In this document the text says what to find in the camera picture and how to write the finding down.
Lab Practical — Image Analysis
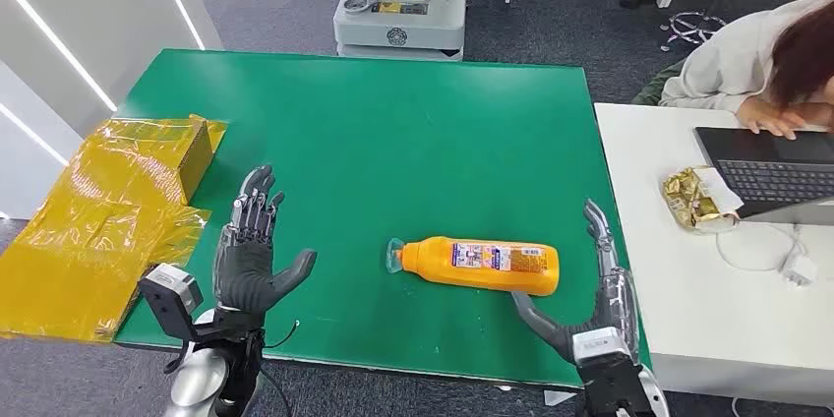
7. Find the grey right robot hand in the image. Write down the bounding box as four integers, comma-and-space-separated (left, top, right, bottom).
510, 199, 643, 365

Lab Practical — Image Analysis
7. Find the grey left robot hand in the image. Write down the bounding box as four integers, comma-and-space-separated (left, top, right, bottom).
212, 164, 319, 319

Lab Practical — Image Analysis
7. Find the orange bottle with clear cap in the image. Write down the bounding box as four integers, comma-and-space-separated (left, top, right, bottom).
386, 236, 561, 298

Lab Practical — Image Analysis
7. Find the white desk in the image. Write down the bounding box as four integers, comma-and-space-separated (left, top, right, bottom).
594, 102, 834, 409

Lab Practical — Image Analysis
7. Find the gold foil snack wrapper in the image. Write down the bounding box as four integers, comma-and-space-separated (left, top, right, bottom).
662, 166, 745, 235

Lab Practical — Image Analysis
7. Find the yellow film wrapped cardboard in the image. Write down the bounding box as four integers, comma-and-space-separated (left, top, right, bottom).
0, 114, 229, 345

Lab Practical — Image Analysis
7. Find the white charger plug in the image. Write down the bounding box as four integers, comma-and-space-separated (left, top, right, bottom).
779, 253, 819, 287

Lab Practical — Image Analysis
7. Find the black laptop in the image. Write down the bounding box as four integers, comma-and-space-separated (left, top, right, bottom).
694, 126, 834, 220

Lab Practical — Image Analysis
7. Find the person's hand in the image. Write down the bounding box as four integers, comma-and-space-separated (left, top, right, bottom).
736, 95, 810, 141

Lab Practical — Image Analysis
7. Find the person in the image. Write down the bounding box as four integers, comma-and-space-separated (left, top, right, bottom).
659, 0, 834, 142

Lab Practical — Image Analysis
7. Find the chrome chair base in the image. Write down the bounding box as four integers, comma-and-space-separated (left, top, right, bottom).
659, 10, 729, 53

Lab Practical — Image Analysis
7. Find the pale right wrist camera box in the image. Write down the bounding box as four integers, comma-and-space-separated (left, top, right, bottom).
570, 327, 634, 369

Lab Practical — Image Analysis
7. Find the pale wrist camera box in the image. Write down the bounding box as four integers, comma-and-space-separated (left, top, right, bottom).
570, 327, 634, 369
138, 263, 206, 343

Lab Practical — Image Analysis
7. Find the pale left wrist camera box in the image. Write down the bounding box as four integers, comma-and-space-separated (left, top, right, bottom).
138, 263, 206, 343

